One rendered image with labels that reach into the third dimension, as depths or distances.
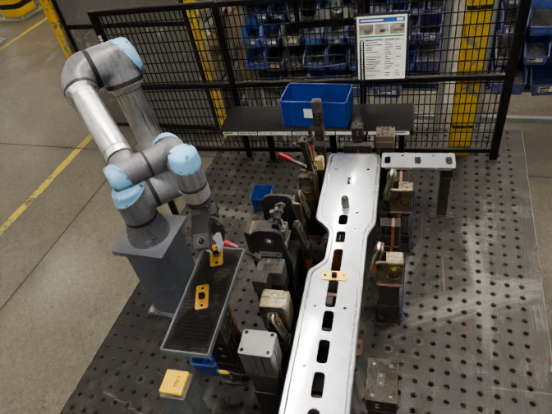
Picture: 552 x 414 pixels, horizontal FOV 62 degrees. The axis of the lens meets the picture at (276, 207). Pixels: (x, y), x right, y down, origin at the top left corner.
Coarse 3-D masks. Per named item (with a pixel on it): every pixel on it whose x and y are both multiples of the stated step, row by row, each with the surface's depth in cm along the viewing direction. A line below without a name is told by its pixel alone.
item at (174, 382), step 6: (168, 372) 118; (174, 372) 118; (180, 372) 118; (186, 372) 118; (168, 378) 117; (174, 378) 117; (180, 378) 117; (186, 378) 117; (162, 384) 116; (168, 384) 116; (174, 384) 116; (180, 384) 115; (162, 390) 115; (168, 390) 115; (174, 390) 114; (180, 390) 114
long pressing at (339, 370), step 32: (352, 160) 195; (320, 192) 183; (352, 192) 180; (320, 224) 171; (352, 224) 168; (352, 256) 157; (320, 288) 150; (352, 288) 148; (320, 320) 141; (352, 320) 139; (352, 352) 132; (288, 384) 128; (352, 384) 126
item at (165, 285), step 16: (176, 224) 168; (176, 240) 167; (128, 256) 162; (144, 256) 159; (160, 256) 157; (176, 256) 168; (144, 272) 168; (160, 272) 165; (176, 272) 169; (160, 288) 174; (176, 288) 173; (160, 304) 182; (176, 304) 179
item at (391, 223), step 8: (384, 224) 167; (392, 224) 167; (384, 232) 169; (392, 232) 168; (384, 240) 171; (392, 240) 171; (400, 240) 172; (384, 248) 176; (392, 248) 174; (400, 248) 175
